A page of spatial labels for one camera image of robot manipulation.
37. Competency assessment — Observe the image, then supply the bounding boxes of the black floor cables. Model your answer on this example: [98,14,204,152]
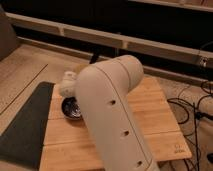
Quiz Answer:
[166,79,213,171]

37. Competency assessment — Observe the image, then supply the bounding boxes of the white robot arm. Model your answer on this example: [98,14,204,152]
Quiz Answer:
[59,55,160,171]

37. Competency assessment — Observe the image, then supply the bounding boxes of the dark grey floor mat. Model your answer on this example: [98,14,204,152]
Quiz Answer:
[0,82,54,169]

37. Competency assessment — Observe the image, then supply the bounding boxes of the black table leg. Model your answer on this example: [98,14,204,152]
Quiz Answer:
[89,52,100,64]

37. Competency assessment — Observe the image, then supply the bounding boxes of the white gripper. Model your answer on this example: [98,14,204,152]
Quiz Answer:
[59,71,77,98]

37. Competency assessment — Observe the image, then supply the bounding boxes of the white metal shelf frame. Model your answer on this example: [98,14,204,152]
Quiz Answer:
[6,12,213,68]

